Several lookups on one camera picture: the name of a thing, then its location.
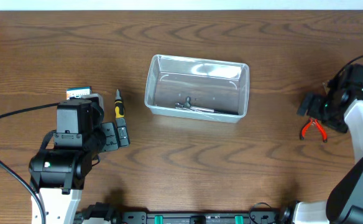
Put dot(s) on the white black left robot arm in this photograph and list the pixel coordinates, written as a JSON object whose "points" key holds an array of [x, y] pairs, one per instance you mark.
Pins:
{"points": [[68, 154]]}

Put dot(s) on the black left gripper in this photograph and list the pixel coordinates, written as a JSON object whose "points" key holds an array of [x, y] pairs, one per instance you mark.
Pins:
{"points": [[111, 142]]}

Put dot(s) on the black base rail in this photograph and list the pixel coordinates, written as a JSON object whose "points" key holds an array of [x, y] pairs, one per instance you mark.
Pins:
{"points": [[105, 213]]}

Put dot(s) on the white blue small box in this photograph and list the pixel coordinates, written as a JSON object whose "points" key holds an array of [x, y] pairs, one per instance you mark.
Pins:
{"points": [[78, 92]]}

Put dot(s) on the silver ratchet wrench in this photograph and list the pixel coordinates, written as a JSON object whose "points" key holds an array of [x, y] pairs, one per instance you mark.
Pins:
{"points": [[195, 112]]}

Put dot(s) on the stubby yellow black screwdriver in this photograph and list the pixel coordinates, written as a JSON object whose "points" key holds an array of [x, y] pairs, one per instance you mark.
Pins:
{"points": [[119, 106]]}

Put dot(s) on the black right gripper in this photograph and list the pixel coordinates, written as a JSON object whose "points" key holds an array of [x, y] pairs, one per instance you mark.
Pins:
{"points": [[313, 110]]}

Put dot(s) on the clear plastic container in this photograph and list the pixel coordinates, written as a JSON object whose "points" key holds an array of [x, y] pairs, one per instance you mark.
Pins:
{"points": [[212, 84]]}

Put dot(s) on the small steel claw hammer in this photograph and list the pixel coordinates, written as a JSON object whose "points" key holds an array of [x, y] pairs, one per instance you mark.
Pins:
{"points": [[188, 106]]}

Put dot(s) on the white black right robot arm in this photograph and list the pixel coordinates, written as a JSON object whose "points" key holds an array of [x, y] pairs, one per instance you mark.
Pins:
{"points": [[345, 202]]}

